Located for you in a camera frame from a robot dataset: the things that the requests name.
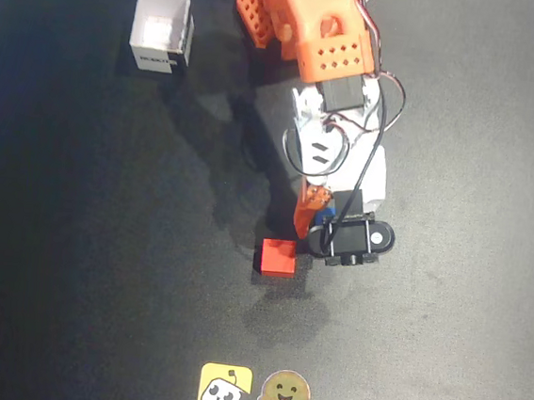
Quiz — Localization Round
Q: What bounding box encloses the blue cube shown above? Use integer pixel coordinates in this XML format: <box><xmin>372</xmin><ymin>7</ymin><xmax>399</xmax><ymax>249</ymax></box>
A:
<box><xmin>314</xmin><ymin>203</ymin><xmax>339</xmax><ymax>228</ymax></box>

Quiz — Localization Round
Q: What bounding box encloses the red cube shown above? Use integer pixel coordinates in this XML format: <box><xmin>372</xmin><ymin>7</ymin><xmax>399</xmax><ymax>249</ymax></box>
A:
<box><xmin>252</xmin><ymin>236</ymin><xmax>299</xmax><ymax>280</ymax></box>

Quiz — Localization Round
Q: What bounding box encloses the white cardboard box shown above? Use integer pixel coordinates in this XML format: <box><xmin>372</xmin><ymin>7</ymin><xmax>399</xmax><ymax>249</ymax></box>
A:
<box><xmin>126</xmin><ymin>0</ymin><xmax>197</xmax><ymax>78</ymax></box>

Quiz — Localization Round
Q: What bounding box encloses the black webcam on gripper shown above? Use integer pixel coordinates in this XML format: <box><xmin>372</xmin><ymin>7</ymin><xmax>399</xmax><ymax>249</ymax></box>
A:
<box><xmin>304</xmin><ymin>206</ymin><xmax>398</xmax><ymax>274</ymax></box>

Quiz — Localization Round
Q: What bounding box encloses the black table mat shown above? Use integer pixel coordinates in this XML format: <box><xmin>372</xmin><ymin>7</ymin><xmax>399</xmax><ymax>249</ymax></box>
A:
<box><xmin>0</xmin><ymin>0</ymin><xmax>534</xmax><ymax>400</ymax></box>

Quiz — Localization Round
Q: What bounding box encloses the hugging face emoji sticker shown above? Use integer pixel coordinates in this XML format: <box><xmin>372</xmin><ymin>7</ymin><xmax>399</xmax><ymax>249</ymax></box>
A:
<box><xmin>254</xmin><ymin>366</ymin><xmax>316</xmax><ymax>400</ymax></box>

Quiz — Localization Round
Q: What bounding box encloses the yellow robot face sticker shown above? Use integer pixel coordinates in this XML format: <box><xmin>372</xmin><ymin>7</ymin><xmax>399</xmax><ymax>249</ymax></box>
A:
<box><xmin>197</xmin><ymin>361</ymin><xmax>254</xmax><ymax>400</ymax></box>

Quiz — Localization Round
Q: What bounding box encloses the black camera cable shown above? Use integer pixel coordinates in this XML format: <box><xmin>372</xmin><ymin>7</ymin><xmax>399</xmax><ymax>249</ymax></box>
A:
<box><xmin>321</xmin><ymin>81</ymin><xmax>393</xmax><ymax>257</ymax></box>

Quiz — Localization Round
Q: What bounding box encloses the thin looped servo wire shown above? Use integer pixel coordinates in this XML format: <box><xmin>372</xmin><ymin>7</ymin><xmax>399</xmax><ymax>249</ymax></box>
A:
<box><xmin>278</xmin><ymin>115</ymin><xmax>354</xmax><ymax>181</ymax></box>

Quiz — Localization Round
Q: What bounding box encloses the white servo cable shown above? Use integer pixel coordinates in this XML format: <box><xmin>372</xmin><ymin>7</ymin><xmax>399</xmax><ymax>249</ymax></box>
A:
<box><xmin>348</xmin><ymin>0</ymin><xmax>418</xmax><ymax>139</ymax></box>

